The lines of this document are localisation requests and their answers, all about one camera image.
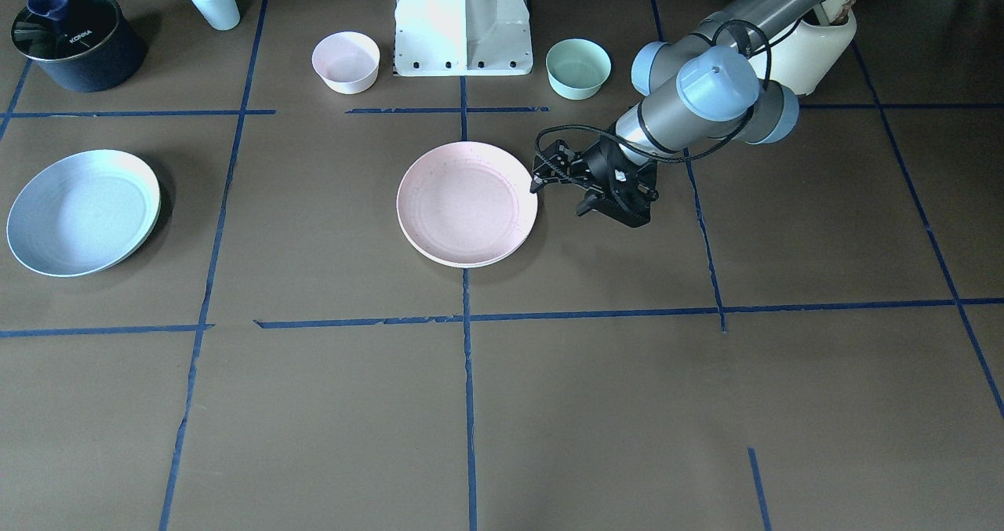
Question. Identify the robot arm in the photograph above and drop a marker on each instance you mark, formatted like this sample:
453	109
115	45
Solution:
715	84

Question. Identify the dark blue saucepan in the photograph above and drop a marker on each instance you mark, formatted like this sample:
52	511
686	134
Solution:
84	46

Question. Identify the cream plate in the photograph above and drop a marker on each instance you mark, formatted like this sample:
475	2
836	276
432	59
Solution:
466	248

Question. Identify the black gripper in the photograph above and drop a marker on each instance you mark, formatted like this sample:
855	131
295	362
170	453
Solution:
594	165

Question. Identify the green bowl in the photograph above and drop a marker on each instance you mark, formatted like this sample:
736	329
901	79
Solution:
577	68

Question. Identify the pink plate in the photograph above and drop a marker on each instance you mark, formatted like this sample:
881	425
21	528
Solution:
466	184

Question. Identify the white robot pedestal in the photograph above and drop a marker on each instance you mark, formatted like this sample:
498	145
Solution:
462	38

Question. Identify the cream toaster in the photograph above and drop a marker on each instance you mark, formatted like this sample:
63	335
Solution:
806	51

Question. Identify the blue plate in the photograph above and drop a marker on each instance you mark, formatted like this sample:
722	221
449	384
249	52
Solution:
83	214

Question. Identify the pink bowl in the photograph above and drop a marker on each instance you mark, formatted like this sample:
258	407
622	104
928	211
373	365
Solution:
347	62

